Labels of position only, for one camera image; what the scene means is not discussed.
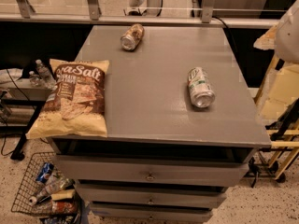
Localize yellow sponge in basket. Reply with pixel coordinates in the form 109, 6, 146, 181
51, 189, 76, 201

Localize black side table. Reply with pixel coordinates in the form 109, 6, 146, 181
0, 77, 52, 161

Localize wire mesh basket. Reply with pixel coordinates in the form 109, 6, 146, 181
10, 151, 82, 218

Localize grey drawer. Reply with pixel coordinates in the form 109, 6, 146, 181
53, 155, 249, 187
90, 203, 212, 223
76, 184, 226, 209

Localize bottom grey drawer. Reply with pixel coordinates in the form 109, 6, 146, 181
90, 203, 212, 223

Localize clear water bottle tall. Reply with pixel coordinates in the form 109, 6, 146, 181
36, 60, 55, 89

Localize clear water bottle small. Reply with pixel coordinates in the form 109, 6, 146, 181
29, 71, 42, 87

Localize black cable on floor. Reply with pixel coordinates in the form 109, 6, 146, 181
0, 68, 32, 158

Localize blue pepsi can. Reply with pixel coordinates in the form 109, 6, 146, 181
36, 162, 54, 184

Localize top grey drawer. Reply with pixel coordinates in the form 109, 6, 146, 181
53, 155, 249, 187

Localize middle grey drawer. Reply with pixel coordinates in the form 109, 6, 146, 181
76, 184, 226, 209

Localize grey drawer cabinet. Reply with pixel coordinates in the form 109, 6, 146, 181
46, 24, 273, 224

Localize green white 7up can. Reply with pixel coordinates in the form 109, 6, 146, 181
188, 67, 215, 108

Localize metal railing frame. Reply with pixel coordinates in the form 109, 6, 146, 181
0, 0, 299, 30

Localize brown soda can lying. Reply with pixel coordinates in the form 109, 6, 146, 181
121, 23, 145, 50

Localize sea salt chips bag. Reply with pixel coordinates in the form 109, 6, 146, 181
26, 59, 109, 139

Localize red snack packet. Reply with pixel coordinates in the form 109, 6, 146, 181
51, 201, 78, 214

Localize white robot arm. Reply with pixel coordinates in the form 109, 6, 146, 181
275, 0, 299, 63

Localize plastic bottle in basket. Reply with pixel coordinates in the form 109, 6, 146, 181
29, 177, 73, 205

